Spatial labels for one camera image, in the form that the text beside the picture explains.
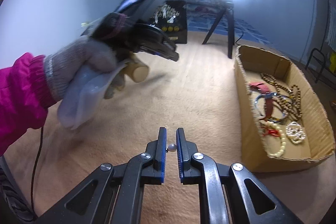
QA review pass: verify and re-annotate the beige gripper handle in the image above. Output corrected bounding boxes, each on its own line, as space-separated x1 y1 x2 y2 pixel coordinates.
123 53 150 83

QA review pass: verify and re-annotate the black tripod stand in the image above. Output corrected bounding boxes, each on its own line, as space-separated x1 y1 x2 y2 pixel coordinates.
201 0 235 59

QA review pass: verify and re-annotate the brown wooden bead necklace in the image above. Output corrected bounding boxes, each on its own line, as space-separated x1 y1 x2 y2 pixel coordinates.
260 72 303 119

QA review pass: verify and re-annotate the blue checkered bed sheet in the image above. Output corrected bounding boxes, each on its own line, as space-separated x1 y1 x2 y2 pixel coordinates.
186 3 273 46

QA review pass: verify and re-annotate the yellow box on rack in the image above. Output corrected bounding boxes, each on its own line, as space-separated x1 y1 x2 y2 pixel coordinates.
329 52 336 73

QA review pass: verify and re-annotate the grey gloved left hand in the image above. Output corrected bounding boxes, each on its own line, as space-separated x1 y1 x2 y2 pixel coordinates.
43 35 127 130

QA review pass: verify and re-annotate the black clothes rack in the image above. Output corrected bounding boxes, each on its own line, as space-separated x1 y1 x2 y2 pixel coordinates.
305 0 335 89

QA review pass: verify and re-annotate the pink jacket sleeve forearm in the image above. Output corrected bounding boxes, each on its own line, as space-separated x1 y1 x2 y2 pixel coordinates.
0 53 56 155

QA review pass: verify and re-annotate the tan blanket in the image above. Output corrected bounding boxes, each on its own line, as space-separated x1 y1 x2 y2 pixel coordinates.
4 32 335 223

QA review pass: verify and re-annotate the wristwatch with red strap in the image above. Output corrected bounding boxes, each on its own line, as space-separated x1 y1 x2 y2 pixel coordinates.
248 82 275 121

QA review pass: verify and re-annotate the brown cardboard box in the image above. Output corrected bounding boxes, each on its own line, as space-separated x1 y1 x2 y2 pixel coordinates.
234 46 335 172

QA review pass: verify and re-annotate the dark thin bangle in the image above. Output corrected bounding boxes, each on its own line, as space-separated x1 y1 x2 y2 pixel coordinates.
254 92 289 123

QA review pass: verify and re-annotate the black snack bag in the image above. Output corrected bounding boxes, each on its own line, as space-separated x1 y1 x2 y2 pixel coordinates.
149 1 187 44

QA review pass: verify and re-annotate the cream bead bracelet green pendant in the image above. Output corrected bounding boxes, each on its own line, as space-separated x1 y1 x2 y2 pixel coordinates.
260 121 286 158

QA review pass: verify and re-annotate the small white pearl bead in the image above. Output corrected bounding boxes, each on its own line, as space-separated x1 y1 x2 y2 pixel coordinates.
167 143 177 152

